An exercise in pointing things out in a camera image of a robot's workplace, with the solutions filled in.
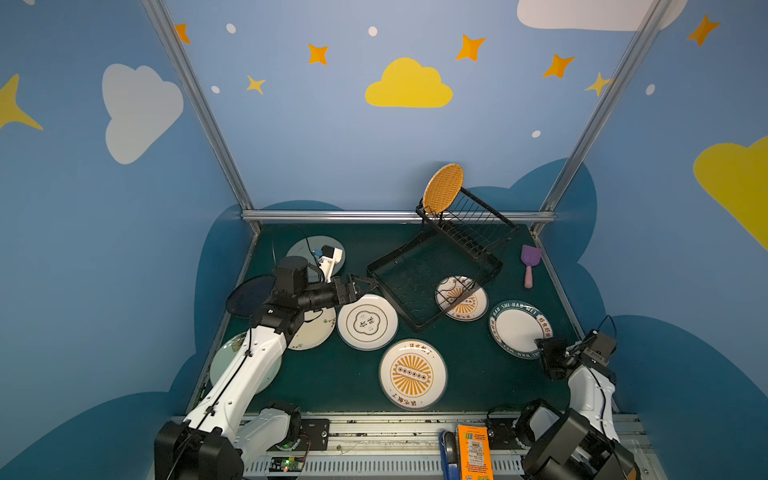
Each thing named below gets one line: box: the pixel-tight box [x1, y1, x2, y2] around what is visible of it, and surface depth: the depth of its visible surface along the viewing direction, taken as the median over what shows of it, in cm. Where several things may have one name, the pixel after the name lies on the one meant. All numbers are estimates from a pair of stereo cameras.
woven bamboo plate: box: [423, 163, 464, 215], surface depth 98 cm
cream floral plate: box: [287, 307, 337, 350], surface depth 90 cm
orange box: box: [457, 424, 494, 480], surface depth 70 cm
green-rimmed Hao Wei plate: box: [489, 300, 553, 360], surface depth 97 cm
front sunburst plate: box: [379, 338, 448, 411], surface depth 86 cm
